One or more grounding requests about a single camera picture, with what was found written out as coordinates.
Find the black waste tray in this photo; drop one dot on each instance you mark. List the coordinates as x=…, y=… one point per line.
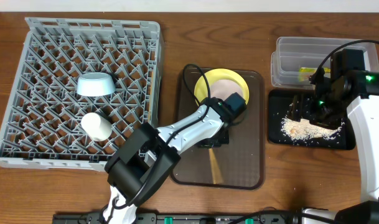
x=278, y=106

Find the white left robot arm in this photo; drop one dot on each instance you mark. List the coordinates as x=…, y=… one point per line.
x=141, y=165

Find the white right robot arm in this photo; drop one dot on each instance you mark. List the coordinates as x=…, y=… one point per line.
x=350, y=92

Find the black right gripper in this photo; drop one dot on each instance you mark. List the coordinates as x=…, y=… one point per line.
x=303, y=109

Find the dark brown serving tray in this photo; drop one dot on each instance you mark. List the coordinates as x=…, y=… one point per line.
x=239, y=164

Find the green snack wrapper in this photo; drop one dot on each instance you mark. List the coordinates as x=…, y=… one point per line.
x=305, y=73

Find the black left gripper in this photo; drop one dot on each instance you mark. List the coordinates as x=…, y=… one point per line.
x=212, y=142

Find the clear plastic waste bin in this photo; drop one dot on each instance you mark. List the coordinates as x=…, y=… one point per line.
x=292, y=53

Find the grey plastic dish rack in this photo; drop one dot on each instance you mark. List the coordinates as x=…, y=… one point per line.
x=42, y=128

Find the yellow round plate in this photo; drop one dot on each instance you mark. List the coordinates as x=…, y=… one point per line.
x=200, y=90

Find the white cup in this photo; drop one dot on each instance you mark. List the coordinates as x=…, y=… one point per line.
x=97, y=127

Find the leftover cooked rice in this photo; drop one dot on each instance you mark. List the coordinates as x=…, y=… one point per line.
x=304, y=130

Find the white bowl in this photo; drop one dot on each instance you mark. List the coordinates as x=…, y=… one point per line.
x=222, y=89

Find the light blue bowl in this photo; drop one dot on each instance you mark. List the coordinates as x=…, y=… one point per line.
x=95, y=84

